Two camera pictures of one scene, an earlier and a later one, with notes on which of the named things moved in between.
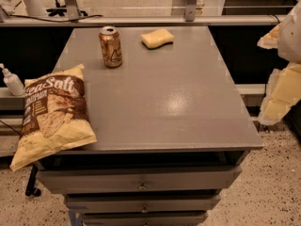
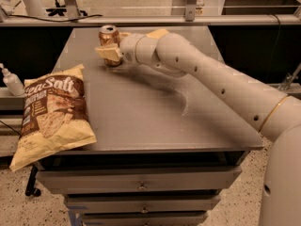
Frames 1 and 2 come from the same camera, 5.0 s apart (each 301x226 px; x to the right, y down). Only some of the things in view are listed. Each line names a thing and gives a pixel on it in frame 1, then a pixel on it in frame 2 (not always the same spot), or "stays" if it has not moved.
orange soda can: (110, 46) stays
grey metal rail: (146, 20) stays
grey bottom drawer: (146, 218) stays
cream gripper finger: (271, 40) -> (140, 49)
